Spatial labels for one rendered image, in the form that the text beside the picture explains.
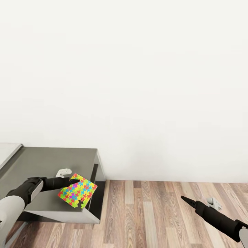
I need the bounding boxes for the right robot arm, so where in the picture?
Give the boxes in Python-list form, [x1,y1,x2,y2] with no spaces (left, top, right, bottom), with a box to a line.
[181,196,248,248]

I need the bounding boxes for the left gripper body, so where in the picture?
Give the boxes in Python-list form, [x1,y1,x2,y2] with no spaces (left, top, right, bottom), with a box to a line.
[50,177,70,190]

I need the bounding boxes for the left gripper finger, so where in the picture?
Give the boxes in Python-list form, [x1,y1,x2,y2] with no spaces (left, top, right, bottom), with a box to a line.
[69,179,80,186]

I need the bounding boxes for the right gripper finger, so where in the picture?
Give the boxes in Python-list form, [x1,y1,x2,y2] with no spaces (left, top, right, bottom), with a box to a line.
[181,196,198,208]

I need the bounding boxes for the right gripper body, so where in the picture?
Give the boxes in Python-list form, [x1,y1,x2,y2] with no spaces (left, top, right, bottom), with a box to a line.
[195,201,225,231]

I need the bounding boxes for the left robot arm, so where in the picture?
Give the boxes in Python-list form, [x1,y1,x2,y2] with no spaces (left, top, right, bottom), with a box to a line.
[0,168,80,246]

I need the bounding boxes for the jigsaw puzzle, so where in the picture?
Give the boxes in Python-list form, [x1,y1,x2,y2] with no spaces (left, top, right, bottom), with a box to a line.
[58,173,97,209]

